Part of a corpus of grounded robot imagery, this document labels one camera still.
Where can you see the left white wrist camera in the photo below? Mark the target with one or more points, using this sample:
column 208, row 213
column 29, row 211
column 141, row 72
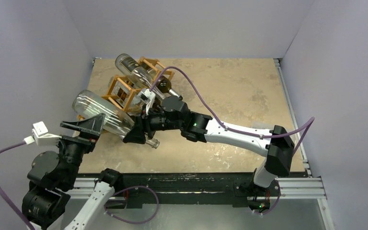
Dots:
column 41, row 136

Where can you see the tall clear bottle back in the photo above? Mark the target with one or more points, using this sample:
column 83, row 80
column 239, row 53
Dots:
column 88, row 104

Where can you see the clear plastic parts box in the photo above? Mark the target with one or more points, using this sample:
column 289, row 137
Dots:
column 261, row 125

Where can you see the clear bottle front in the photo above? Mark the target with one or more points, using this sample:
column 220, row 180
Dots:
column 141, row 75

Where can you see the olive green wine bottle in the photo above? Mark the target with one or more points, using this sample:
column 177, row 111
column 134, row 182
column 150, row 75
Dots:
column 165, row 86

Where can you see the wooden wine rack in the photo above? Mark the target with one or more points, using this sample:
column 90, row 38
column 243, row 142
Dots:
column 156, row 65

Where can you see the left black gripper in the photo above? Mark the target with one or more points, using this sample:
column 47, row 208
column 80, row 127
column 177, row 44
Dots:
column 92, row 125

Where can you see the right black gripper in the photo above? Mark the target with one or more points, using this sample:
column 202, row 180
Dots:
column 144, row 123

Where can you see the clear liquor bottle black cap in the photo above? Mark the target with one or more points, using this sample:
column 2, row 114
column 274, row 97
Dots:
column 122, row 93

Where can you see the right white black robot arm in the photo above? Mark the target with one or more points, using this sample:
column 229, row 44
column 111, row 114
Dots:
column 273, row 145

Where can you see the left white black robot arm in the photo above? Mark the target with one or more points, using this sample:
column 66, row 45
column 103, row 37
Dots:
column 53, row 174

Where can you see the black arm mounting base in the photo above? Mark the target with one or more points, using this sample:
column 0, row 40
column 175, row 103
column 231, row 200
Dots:
column 226, row 188

